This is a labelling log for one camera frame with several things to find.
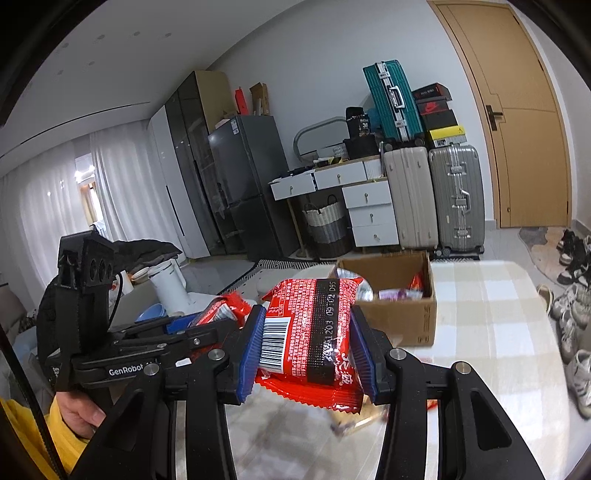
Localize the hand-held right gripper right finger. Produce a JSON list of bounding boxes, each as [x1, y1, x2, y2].
[[350, 305, 548, 480]]

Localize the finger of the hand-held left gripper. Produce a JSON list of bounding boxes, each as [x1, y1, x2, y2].
[[111, 318, 252, 366]]

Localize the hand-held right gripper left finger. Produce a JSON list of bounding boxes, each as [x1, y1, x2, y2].
[[69, 304, 267, 480]]

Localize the brown cardboard box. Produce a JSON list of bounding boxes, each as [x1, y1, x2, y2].
[[333, 251, 437, 347]]

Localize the red barcode snack packet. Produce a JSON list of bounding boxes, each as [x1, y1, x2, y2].
[[254, 278, 372, 412]]

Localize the white silver snack packet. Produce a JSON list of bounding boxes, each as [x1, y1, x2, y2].
[[339, 271, 376, 303]]

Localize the silver purple snack packet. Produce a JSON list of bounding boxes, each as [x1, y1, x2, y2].
[[379, 287, 422, 302]]

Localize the person's left hand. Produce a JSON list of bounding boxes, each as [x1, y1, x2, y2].
[[60, 392, 108, 439]]

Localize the stack of blue bowls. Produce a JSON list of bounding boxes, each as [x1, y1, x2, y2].
[[135, 304, 169, 325]]

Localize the white electric kettle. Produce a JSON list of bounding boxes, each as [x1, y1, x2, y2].
[[148, 258, 190, 315]]

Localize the dark cloth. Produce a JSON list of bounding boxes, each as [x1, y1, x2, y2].
[[108, 237, 183, 278]]

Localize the striped rug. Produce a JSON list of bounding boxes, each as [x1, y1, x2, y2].
[[249, 258, 338, 278]]

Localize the checked tablecloth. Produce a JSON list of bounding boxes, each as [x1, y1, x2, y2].
[[222, 258, 568, 480]]

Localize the white curtain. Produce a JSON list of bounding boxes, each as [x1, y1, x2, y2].
[[0, 117, 185, 287]]

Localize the woven laundry basket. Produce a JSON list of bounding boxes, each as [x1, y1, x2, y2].
[[302, 194, 354, 259]]

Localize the white drawer cabinet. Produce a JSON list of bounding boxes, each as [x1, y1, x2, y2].
[[342, 179, 400, 250]]

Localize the cream suitcase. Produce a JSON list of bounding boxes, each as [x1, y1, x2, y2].
[[382, 145, 439, 250]]

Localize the grey refrigerator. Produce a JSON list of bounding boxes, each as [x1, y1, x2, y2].
[[208, 114, 301, 263]]

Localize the white drawer desk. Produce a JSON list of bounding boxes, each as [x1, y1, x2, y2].
[[270, 157, 386, 201]]

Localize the silver suitcase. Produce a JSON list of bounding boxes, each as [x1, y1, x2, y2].
[[428, 144, 485, 257]]

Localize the grey door mat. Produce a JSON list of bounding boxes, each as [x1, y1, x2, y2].
[[517, 226, 573, 287]]

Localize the scattered black white shoes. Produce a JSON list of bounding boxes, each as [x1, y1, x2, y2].
[[536, 228, 591, 418]]

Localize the black storage box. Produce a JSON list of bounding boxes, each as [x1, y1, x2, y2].
[[342, 136, 382, 160]]

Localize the oval mirror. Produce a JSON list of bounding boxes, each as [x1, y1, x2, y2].
[[294, 117, 349, 162]]

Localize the black printed bag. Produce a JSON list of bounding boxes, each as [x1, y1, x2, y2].
[[345, 106, 375, 139]]

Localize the large black shoe box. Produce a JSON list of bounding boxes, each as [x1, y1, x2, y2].
[[422, 110, 460, 132]]

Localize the tall cardboard carton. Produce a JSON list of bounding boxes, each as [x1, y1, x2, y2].
[[249, 82, 271, 116]]

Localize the teal suitcase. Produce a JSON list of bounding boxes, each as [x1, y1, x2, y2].
[[362, 60, 426, 143]]

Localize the red black shoe box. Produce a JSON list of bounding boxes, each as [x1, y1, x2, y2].
[[416, 98, 451, 116]]

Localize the wooden door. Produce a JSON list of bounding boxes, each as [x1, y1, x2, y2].
[[429, 0, 573, 229]]

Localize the black cable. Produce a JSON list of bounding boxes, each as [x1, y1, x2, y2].
[[0, 323, 63, 480]]

